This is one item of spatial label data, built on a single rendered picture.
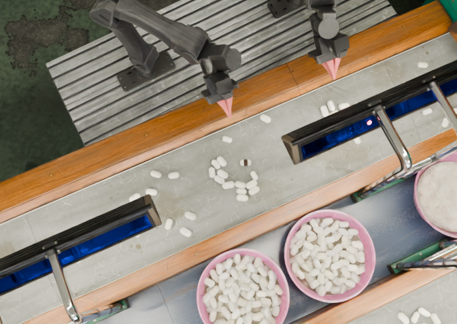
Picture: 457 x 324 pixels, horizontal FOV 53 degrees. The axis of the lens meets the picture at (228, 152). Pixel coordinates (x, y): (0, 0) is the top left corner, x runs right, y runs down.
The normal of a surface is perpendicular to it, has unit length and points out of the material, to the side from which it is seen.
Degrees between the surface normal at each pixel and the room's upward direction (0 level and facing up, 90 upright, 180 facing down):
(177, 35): 18
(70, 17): 0
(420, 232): 0
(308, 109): 0
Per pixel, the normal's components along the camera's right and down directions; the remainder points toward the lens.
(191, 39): 0.29, -0.12
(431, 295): 0.00, -0.25
